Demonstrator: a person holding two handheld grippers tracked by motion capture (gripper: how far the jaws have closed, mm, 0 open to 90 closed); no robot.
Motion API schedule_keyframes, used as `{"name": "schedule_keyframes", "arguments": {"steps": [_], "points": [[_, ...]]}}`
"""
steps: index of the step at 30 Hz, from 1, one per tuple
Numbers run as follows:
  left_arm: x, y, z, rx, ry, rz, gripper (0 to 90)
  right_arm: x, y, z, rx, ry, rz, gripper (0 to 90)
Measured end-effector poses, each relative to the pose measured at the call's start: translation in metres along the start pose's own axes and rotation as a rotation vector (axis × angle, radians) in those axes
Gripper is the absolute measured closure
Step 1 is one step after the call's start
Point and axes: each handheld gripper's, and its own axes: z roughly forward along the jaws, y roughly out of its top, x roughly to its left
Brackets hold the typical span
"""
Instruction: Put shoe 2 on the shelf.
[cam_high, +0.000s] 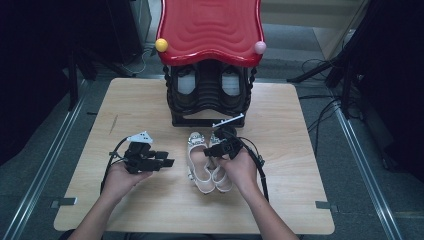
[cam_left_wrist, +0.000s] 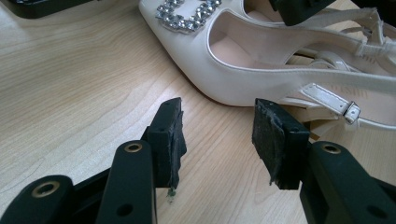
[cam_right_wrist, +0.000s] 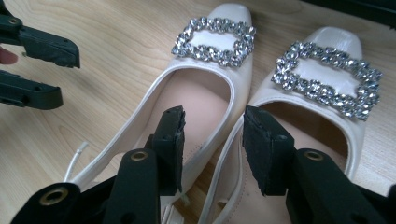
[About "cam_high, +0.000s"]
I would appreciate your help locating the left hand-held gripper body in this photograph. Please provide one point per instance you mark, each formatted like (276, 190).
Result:
(138, 158)

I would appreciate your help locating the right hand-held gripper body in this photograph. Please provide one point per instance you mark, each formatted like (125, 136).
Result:
(230, 145)

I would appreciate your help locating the white high-heeled shoe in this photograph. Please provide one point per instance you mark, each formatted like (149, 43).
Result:
(196, 166)
(222, 181)

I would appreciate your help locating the black leather shoe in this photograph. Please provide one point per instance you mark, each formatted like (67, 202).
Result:
(186, 85)
(230, 83)

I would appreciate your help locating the black shoe rack red top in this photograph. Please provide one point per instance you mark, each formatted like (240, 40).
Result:
(210, 33)

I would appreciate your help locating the person's right hand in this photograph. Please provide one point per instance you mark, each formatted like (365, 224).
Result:
(243, 170)

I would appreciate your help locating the person's left hand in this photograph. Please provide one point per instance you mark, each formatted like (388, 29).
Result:
(116, 181)

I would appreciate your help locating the person's dark clothing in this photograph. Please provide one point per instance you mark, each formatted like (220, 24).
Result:
(166, 237)

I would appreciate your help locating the black metal stand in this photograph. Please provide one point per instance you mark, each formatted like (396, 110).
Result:
(72, 90)

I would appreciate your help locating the pink ball knob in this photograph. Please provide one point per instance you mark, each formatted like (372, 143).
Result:
(260, 47)

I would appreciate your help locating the black tripod stand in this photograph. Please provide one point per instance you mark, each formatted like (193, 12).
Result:
(310, 71)

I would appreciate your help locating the yellow ball knob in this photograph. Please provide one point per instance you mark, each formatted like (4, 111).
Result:
(161, 45)

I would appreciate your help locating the dark curtain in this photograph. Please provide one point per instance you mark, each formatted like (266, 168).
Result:
(33, 66)
(400, 83)

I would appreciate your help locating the grey table bracket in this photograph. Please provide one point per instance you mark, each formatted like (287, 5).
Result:
(326, 206)
(63, 202)

